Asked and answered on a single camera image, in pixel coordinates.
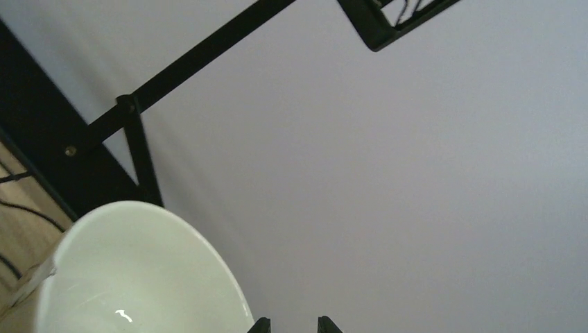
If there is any black wire dish rack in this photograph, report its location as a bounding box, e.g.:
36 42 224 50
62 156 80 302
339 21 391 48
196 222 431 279
0 0 462 281

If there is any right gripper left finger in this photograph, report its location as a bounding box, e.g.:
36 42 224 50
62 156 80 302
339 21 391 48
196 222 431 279
248 317 271 333

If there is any plain white bowl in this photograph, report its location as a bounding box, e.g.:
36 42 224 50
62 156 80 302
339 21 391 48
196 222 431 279
0 200 255 333

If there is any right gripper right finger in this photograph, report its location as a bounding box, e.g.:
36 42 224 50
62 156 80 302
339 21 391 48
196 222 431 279
317 316 343 333

